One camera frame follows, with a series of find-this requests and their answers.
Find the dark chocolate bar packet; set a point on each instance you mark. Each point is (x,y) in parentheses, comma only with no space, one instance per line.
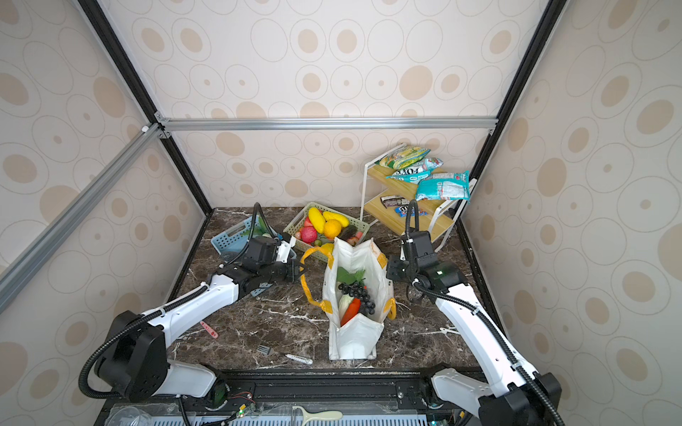
(391,201)

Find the yellow mango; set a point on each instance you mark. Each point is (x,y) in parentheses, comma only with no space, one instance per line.
(330,215)
(317,219)

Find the teal m&m snack bag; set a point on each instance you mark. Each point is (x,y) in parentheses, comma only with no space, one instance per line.
(417,171)

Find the cream plastic spatula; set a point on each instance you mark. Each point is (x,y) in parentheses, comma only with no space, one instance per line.
(301,417)

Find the silver aluminium side bar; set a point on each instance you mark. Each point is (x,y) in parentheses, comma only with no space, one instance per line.
(31,260)

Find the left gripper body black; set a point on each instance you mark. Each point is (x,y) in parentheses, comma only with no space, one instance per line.
(290,269)

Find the yellow mango back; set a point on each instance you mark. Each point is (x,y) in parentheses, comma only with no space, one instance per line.
(330,215)

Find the red chili pepper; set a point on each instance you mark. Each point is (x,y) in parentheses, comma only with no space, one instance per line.
(351,311)

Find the teal snack bag front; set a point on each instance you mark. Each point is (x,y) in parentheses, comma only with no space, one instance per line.
(445,186)

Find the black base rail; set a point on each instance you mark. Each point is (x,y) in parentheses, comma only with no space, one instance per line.
(406,389)

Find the dark eggplant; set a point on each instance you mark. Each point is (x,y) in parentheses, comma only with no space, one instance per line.
(348,232)

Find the white radish with leaves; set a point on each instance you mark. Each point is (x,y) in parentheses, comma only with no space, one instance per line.
(344,302)

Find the yellow mango front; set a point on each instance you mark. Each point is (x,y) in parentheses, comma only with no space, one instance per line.
(317,219)

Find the green grape leaf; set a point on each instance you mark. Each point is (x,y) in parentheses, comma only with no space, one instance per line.
(349,278)

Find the pink handled tool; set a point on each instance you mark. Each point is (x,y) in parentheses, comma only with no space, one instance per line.
(212,332)

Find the green yellow snack bag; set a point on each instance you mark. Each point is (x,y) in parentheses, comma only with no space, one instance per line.
(404,157)

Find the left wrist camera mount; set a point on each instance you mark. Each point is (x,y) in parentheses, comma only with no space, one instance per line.
(285,252)

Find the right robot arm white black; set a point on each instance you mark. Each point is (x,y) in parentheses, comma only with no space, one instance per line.
(479,341)

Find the black grapes bunch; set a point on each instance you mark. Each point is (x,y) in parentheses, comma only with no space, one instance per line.
(360,291)

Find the blue plastic vegetable basket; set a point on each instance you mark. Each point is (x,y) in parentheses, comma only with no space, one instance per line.
(232,241)

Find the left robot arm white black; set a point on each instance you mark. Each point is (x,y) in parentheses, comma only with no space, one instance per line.
(132,363)

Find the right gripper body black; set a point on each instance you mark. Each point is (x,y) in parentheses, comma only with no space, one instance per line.
(399,270)

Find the silver aluminium frame bar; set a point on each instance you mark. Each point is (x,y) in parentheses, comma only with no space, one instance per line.
(331,124)

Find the metal fork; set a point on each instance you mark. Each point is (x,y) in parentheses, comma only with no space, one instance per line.
(265,350)

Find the wrinkled yellow orange fruit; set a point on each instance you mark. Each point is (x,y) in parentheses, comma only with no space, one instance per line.
(332,229)

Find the pink dragon fruit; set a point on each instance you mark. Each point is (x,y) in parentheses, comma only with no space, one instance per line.
(308,233)

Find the white plastic knife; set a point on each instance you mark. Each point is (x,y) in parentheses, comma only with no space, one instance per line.
(300,359)

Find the green plastic fruit basket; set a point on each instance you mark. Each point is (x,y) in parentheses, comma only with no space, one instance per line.
(322,242)

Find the white grocery bag yellow handles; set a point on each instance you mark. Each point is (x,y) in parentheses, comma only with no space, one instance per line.
(358,339)

